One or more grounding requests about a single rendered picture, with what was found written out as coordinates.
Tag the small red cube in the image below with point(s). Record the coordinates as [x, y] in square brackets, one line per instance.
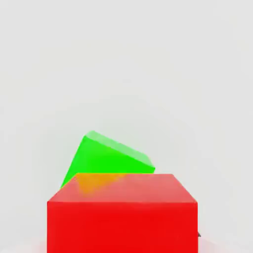
[122, 223]

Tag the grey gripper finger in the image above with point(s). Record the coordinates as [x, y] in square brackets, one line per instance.
[198, 234]

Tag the small green cube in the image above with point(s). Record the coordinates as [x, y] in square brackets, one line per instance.
[102, 158]

